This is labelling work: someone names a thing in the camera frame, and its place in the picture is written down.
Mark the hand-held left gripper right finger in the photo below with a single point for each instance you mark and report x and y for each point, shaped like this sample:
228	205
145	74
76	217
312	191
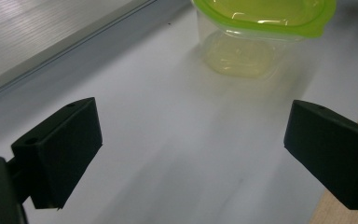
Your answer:
335	155

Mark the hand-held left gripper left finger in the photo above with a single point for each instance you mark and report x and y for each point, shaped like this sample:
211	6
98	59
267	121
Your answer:
60	155

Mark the clear container with green lid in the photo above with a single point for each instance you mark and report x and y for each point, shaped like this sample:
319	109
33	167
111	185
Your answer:
254	34

